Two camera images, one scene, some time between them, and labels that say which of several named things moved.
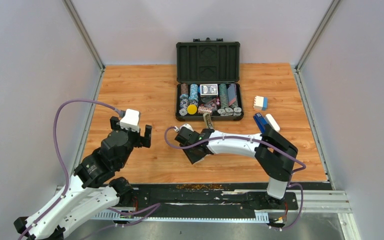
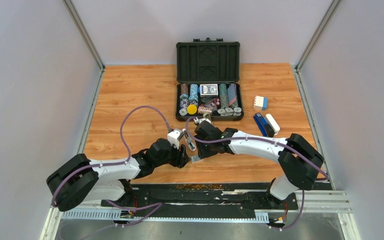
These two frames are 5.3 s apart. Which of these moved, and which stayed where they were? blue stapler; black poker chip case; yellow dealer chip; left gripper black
Moved: left gripper black
Stayed: blue stapler; yellow dealer chip; black poker chip case
